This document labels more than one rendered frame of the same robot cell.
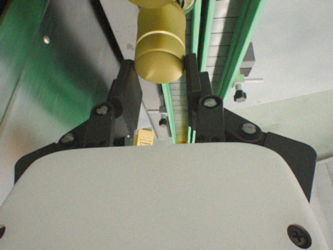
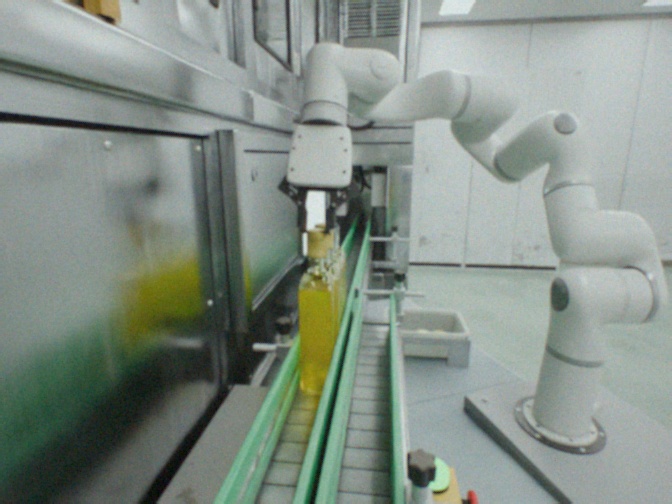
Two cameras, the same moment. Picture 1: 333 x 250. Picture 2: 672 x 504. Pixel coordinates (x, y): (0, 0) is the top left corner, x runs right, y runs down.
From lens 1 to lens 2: 0.73 m
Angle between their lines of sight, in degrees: 142
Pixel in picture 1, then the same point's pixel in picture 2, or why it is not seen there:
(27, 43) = (244, 255)
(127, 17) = (225, 447)
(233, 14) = (382, 467)
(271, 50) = not seen: outside the picture
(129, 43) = (191, 486)
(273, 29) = not seen: outside the picture
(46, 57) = (206, 292)
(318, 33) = not seen: outside the picture
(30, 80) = (207, 264)
